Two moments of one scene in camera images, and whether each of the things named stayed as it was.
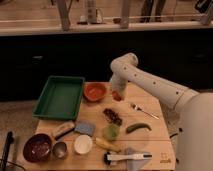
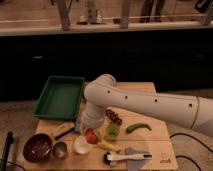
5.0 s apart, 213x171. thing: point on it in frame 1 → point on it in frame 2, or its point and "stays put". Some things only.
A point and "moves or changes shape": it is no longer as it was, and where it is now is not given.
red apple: [117, 96] moves or changes shape
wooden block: [62, 129] stays put
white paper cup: [83, 144] stays put
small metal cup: [59, 150] stays put
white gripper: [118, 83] → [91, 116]
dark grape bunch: [112, 116] stays put
